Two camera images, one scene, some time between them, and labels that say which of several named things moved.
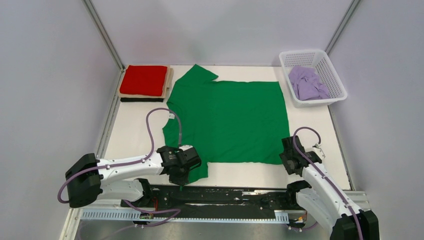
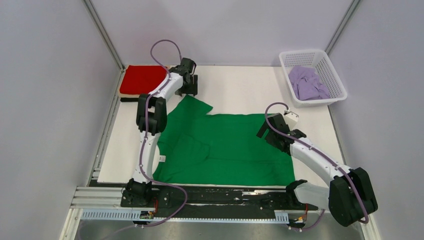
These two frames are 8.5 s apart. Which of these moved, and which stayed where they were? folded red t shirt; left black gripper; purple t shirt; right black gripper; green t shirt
Moved: green t shirt; right black gripper; left black gripper
Stayed: purple t shirt; folded red t shirt
